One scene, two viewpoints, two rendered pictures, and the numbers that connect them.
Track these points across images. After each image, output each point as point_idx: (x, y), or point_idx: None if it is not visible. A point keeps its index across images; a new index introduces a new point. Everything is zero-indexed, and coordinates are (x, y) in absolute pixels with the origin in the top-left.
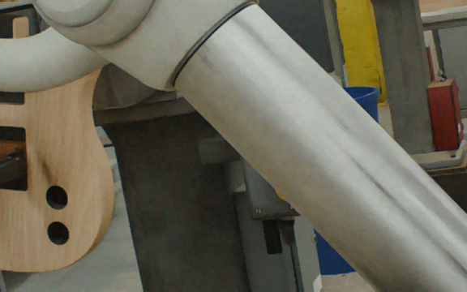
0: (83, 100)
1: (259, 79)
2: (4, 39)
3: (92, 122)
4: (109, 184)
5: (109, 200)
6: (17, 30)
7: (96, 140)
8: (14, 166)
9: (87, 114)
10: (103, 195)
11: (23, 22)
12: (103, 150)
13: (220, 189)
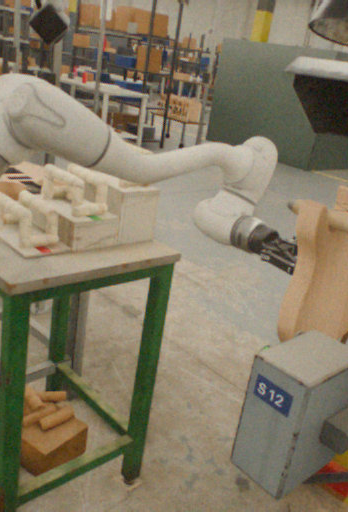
0: (301, 255)
1: None
2: (159, 154)
3: (309, 277)
4: (289, 316)
5: (285, 324)
6: (338, 194)
7: (301, 287)
8: (285, 265)
9: (306, 268)
10: (279, 315)
11: None
12: (300, 296)
13: None
